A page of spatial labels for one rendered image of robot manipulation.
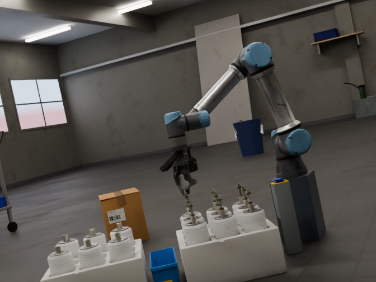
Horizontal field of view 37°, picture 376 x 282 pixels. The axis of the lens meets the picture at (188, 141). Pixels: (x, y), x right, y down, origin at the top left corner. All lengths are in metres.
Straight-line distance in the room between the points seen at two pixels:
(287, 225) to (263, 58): 0.73
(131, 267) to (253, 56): 1.02
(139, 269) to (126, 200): 1.24
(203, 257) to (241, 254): 0.15
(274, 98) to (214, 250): 0.74
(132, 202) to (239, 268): 1.32
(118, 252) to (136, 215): 1.21
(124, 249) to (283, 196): 0.72
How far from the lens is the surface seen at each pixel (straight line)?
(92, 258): 2.25
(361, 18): 12.69
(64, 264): 2.27
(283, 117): 2.53
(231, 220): 2.24
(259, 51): 2.50
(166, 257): 2.56
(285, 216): 2.48
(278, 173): 2.69
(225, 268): 2.24
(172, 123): 2.42
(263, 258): 2.25
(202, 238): 2.23
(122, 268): 2.22
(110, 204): 3.42
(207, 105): 2.58
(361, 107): 11.73
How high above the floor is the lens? 0.66
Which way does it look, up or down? 2 degrees down
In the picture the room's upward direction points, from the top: 12 degrees counter-clockwise
